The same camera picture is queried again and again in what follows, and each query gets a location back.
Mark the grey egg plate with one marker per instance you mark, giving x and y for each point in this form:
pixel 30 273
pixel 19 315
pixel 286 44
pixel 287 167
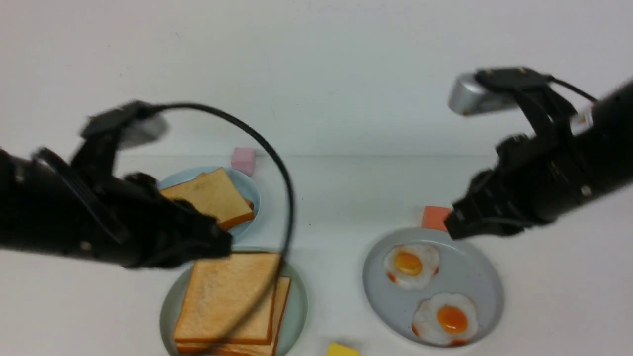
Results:
pixel 463 269

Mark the yellow cube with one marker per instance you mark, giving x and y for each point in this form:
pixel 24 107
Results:
pixel 336 349

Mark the pink cube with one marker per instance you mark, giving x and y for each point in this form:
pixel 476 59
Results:
pixel 244 160

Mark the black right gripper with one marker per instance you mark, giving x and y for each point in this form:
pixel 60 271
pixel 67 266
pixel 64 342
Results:
pixel 528 187

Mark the upper fried egg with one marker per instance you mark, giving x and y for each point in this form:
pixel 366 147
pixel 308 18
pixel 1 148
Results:
pixel 412 266

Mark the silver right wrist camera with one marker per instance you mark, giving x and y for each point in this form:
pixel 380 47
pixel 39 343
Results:
pixel 494 90

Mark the orange cube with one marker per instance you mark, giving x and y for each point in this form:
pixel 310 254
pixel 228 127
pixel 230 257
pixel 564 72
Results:
pixel 434 217

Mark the toast slice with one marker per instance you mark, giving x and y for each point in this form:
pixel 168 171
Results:
pixel 230 299
pixel 283 291
pixel 250 203
pixel 213 194

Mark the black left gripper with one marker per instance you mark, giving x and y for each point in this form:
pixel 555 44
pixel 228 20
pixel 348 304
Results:
pixel 141 228

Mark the fried egg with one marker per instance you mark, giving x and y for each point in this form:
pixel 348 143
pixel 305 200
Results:
pixel 412 266
pixel 446 320

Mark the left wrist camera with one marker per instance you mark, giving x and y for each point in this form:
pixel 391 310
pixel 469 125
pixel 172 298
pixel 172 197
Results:
pixel 127 126

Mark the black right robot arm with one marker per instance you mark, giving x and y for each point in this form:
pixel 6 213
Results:
pixel 581 151

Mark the lower fried egg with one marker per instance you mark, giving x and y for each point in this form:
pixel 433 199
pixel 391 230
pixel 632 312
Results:
pixel 446 320

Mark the light blue bread plate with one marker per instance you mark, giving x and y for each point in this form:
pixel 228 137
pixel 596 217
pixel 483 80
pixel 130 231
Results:
pixel 243 183

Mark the mint green plate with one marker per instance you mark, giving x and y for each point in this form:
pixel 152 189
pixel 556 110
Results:
pixel 293 320

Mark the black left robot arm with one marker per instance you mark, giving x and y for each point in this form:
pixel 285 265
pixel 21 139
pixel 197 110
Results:
pixel 39 214

